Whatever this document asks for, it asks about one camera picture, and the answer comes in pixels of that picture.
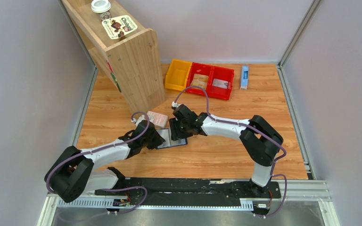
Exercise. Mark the silver card in bin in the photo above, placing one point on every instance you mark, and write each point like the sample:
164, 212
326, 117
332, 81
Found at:
220, 83

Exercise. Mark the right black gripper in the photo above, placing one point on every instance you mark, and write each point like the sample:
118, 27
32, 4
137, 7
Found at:
176, 134

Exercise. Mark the wooden shelf unit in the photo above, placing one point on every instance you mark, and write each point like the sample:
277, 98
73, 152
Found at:
132, 62

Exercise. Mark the navy blue card holder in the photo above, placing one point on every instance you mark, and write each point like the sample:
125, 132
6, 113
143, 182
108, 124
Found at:
166, 135

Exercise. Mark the blue white toothpaste box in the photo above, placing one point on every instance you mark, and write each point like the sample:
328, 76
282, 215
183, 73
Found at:
244, 77

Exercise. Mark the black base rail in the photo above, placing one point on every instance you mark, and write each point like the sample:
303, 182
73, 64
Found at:
193, 192

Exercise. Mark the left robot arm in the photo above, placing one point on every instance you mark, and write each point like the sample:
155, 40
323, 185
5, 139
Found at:
76, 170

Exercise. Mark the red plastic bin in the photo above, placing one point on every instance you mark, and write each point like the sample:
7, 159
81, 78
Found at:
222, 74
200, 69

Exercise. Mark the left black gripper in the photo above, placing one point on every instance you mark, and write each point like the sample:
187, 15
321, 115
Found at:
158, 140

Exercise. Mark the yellow plastic bin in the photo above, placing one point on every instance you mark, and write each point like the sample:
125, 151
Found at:
177, 74

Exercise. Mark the red plastic bin right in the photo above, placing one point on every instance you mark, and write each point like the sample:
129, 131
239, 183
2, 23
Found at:
222, 74

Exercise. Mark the tan cards in bin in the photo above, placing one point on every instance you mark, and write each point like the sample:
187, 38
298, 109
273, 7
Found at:
199, 80

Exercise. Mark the Chobani yogurt lid pack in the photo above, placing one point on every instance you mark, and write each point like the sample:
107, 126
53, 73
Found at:
119, 26

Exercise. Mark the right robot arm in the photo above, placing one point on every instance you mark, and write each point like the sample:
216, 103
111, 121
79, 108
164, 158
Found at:
261, 141

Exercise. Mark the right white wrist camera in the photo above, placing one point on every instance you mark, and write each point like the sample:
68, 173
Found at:
175, 105

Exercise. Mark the red plastic bin left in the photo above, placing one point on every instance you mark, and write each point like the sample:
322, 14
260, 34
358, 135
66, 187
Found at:
200, 69

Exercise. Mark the red patterned tissue pack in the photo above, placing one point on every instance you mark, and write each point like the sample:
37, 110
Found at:
158, 119

